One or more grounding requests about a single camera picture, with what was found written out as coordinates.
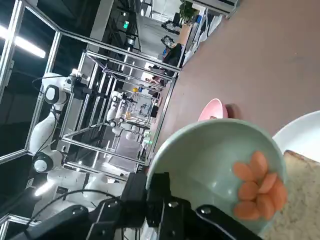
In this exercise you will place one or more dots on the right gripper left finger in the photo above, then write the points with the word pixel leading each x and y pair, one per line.
pixel 135 190

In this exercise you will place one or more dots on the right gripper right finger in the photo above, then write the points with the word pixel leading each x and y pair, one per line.
pixel 161 190

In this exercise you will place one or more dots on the green ceramic bowl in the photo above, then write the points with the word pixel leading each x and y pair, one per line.
pixel 205 155

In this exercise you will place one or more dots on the orange carrot slice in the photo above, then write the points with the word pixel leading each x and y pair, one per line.
pixel 265 207
pixel 243 171
pixel 246 210
pixel 259 163
pixel 268 183
pixel 248 191
pixel 280 193

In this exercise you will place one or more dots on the pink round plate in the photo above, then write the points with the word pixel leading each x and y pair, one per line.
pixel 212 110

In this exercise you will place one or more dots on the white round plate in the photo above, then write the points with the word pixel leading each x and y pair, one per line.
pixel 300 132

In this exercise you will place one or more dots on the green potted plant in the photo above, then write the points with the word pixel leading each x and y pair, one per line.
pixel 186 10

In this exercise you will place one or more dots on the aluminium frame cage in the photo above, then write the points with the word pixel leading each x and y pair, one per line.
pixel 53 50

